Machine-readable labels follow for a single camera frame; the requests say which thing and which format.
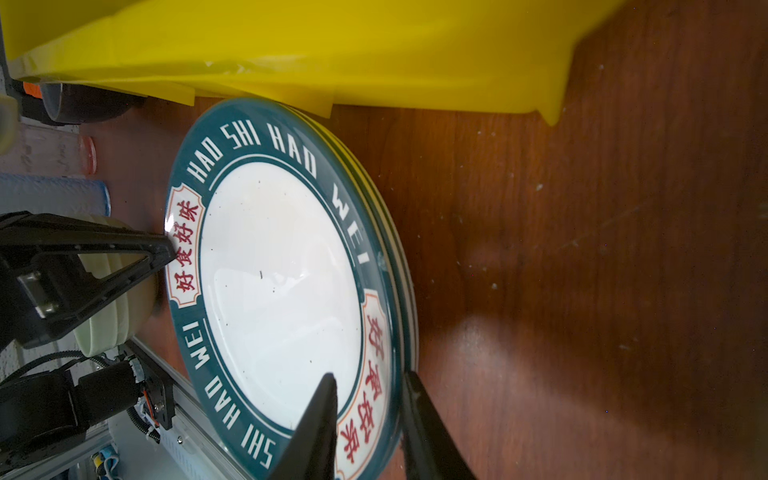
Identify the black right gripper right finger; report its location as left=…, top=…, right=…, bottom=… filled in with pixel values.
left=401, top=371, right=476, bottom=479

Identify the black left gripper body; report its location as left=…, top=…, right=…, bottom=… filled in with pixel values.
left=1, top=211, right=176, bottom=348

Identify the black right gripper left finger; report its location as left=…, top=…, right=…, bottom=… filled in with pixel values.
left=269, top=373, right=338, bottom=480

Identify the green rim lettered plate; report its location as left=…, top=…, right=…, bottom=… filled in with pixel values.
left=164, top=99, right=418, bottom=479

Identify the yellow plastic bin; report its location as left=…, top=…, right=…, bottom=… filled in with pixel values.
left=1, top=1, right=619, bottom=124

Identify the light green bowl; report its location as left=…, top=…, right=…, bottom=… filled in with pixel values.
left=74, top=253, right=159, bottom=357

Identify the blue translucent cup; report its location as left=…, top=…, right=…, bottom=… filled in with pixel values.
left=1, top=173, right=111, bottom=217

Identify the pink translucent cup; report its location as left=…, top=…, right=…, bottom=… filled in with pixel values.
left=1, top=124, right=97, bottom=177

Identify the dark blue ceramic bowl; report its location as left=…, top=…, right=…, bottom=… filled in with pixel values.
left=40, top=83, right=145, bottom=125

